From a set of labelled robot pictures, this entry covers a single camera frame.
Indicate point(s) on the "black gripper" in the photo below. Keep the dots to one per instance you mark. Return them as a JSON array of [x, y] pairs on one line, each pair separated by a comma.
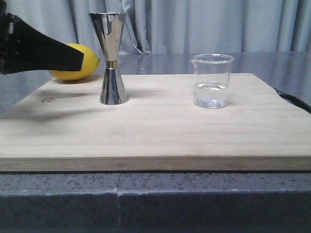
[[23, 48]]

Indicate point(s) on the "steel double jigger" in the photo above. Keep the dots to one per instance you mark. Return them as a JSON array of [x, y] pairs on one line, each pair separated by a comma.
[[109, 28]]

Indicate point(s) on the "clear glass beaker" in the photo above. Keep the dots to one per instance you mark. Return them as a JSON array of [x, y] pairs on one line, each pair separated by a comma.
[[212, 73]]

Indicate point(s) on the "light wooden cutting board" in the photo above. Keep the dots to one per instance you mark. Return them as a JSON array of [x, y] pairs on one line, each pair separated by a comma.
[[64, 127]]

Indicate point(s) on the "grey curtain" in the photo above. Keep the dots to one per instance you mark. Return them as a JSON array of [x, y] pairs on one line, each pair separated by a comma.
[[177, 26]]

